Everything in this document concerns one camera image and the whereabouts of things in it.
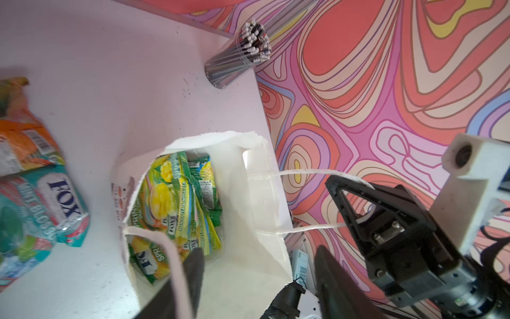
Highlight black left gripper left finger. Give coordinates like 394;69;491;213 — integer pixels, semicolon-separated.
135;248;205;318

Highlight cup of striped straws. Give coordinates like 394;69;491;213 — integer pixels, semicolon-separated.
205;19;272;89

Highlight orange snack bag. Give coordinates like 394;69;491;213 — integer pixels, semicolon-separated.
1;77;65;177

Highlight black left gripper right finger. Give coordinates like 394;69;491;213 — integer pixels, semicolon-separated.
314;246;385;319

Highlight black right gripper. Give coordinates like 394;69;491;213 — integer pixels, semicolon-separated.
325;176;509;318

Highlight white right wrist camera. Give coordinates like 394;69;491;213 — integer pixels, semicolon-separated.
430;134;509;255

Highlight yellow green Fox's candy bag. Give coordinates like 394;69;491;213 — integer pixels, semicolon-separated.
128;152;222;261

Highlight green lemon candy bag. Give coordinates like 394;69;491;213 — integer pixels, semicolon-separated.
188;155;223;227

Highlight white printed paper bag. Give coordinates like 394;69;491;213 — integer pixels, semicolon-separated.
111;130;375;319

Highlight teal mint Fox's candy bag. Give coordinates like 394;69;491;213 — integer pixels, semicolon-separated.
1;165;91;291

